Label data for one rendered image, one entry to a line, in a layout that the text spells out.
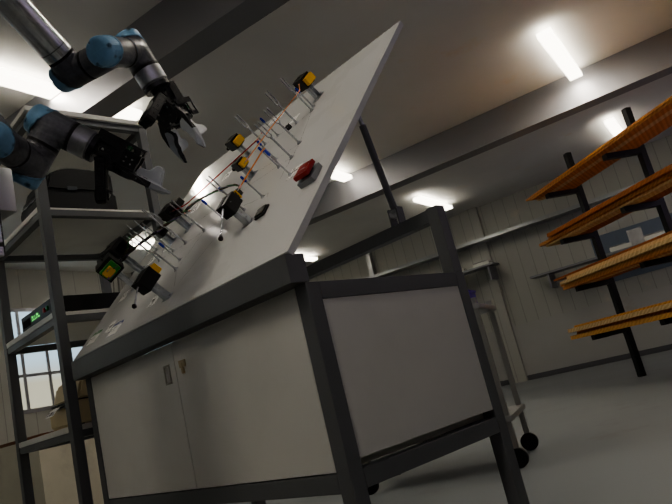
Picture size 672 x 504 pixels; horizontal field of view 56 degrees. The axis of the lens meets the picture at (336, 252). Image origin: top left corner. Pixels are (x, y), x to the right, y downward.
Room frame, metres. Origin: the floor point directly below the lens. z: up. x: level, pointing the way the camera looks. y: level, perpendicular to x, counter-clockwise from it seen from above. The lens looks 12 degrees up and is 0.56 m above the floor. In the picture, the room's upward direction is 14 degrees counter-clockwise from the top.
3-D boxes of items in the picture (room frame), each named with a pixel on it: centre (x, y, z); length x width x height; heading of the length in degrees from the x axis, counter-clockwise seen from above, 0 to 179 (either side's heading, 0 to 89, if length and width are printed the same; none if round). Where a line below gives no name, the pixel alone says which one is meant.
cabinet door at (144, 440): (1.93, 0.70, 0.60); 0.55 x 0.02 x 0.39; 46
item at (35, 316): (2.43, 1.04, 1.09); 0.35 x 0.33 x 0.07; 46
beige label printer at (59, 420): (2.40, 1.00, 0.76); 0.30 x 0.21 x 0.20; 140
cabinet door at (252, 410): (1.55, 0.30, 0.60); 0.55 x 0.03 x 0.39; 46
